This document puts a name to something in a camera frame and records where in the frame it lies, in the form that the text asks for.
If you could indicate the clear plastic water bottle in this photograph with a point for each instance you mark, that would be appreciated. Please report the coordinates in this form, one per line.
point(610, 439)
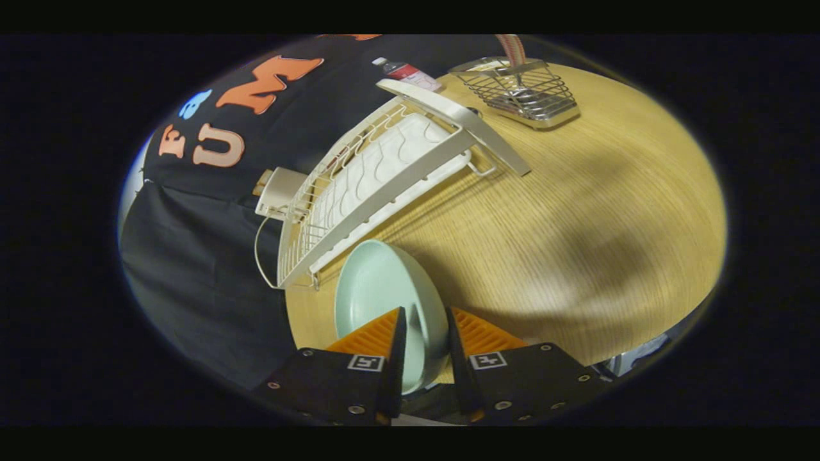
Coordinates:
point(410, 73)

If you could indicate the brown toast slice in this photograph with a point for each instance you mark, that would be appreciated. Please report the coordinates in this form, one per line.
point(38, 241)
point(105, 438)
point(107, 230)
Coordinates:
point(261, 182)

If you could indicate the white toaster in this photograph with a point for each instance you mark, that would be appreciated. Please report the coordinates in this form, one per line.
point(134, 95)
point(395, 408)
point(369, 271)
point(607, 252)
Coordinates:
point(285, 189)

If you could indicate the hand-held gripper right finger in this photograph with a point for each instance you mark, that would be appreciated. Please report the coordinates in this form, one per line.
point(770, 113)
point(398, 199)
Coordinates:
point(458, 365)

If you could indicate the light green plate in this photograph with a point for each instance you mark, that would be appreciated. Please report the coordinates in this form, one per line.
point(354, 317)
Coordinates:
point(378, 288)

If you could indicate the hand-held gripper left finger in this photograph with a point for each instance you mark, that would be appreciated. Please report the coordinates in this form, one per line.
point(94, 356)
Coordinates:
point(394, 365)

